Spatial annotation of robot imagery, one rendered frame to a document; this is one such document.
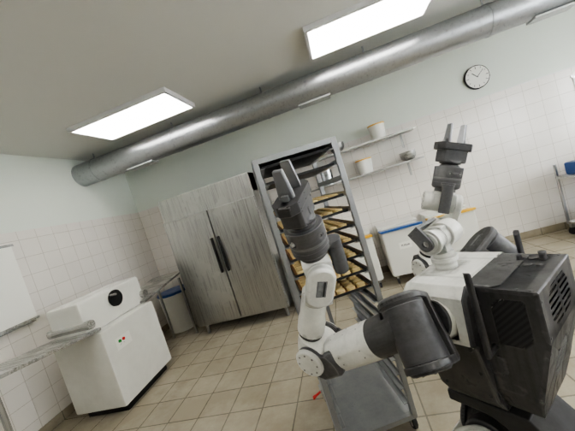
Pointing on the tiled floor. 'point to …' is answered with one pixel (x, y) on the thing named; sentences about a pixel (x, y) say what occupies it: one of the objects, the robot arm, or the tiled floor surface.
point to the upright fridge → (225, 251)
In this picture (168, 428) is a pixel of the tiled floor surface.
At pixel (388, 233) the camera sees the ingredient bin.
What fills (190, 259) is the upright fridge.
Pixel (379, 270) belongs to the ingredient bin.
